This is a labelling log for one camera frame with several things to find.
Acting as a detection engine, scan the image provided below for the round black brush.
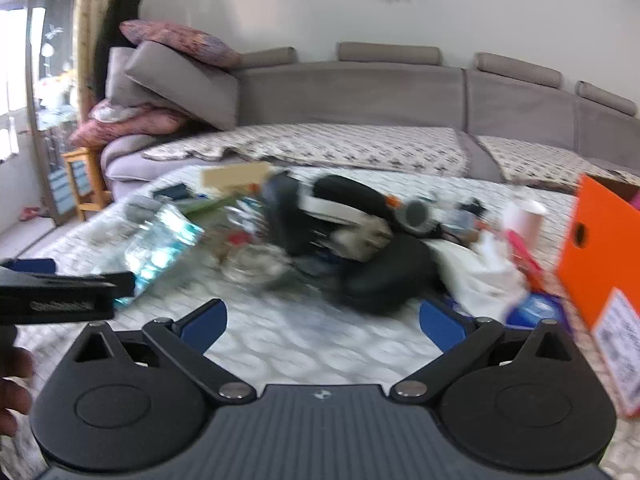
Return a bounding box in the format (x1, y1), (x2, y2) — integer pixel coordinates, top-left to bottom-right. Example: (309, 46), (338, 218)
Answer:
(395, 199), (436, 236)

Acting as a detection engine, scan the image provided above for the wooden stool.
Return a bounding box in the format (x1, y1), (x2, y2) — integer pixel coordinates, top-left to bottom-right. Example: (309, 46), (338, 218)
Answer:
(62, 147), (111, 221)

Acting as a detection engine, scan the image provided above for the white paper cup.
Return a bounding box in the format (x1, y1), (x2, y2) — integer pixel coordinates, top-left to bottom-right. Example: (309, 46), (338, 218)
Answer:
(502, 199), (548, 246)

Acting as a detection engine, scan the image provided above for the clear plastic container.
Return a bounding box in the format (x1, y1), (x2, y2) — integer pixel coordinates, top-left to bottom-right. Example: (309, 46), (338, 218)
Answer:
(220, 245), (293, 286)

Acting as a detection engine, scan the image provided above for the beige box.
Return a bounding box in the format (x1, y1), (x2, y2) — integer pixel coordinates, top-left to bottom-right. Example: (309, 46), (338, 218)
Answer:
(200, 162), (273, 193)

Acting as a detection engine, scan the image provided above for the floral curtain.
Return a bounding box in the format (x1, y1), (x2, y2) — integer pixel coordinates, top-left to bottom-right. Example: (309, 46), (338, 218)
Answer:
(72, 0), (133, 111)

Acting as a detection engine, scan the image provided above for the pink floral pillow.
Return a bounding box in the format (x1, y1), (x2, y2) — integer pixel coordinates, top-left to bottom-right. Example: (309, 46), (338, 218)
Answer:
(120, 20), (244, 69)
(69, 100), (188, 149)

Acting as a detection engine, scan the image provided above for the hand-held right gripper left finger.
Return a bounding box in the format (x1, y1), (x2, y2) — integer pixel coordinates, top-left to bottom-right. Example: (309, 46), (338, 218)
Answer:
(72, 299), (255, 408)

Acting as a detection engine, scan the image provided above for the black and white object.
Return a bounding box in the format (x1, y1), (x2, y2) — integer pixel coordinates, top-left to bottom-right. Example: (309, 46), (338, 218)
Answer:
(300, 175), (396, 231)

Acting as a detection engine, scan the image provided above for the pink pouch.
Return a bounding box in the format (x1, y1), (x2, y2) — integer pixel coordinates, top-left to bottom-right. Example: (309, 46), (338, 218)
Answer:
(502, 230), (543, 286)

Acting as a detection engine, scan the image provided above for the small grey cushion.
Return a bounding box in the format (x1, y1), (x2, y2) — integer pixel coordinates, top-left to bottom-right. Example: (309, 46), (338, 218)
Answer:
(105, 47), (151, 108)

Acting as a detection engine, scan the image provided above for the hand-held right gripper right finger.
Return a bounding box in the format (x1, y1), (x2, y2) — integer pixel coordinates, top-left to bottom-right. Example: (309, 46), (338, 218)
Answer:
(390, 301), (577, 404)

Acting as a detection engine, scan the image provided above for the large grey cushion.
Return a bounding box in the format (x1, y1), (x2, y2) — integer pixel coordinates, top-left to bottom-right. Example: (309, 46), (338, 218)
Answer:
(124, 41), (241, 132)

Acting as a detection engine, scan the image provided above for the black round case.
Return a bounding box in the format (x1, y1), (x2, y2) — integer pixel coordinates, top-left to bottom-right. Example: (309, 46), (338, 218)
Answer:
(340, 235), (448, 316)

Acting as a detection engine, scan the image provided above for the patterned sofa cover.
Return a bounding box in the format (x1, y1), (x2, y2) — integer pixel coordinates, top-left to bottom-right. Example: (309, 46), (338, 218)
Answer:
(142, 124), (471, 177)
(475, 135), (640, 196)

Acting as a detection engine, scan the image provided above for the black hanging coat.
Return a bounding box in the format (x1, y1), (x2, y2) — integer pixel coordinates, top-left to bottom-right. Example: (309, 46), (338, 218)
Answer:
(94, 0), (142, 106)

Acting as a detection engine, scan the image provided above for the person's left hand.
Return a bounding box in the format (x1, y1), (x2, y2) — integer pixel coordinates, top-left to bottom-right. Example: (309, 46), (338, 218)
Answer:
(0, 350), (35, 436)

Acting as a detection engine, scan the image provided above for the grey sofa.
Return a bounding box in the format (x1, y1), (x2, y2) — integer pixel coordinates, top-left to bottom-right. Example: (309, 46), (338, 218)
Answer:
(100, 42), (640, 196)

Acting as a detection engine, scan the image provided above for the clear teal wipes pack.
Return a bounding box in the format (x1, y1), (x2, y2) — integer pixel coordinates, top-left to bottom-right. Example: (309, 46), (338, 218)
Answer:
(122, 204), (206, 306)

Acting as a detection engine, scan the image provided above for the white cloth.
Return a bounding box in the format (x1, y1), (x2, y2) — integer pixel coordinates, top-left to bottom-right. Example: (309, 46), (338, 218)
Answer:
(435, 235), (531, 316)

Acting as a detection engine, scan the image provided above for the orange cardboard box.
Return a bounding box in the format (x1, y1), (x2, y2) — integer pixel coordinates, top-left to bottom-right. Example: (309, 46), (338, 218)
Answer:
(556, 174), (640, 418)

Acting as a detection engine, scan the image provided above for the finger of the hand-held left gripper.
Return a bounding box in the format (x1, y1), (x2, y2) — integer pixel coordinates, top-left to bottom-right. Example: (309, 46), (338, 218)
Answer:
(0, 267), (137, 329)
(0, 258), (57, 275)

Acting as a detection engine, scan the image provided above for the glass door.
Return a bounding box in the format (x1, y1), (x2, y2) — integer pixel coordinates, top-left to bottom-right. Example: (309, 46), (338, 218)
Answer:
(25, 0), (83, 226)

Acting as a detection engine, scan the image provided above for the desktop with patterned cloth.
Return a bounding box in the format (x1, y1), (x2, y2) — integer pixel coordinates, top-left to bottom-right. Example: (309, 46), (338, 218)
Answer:
(0, 165), (640, 480)

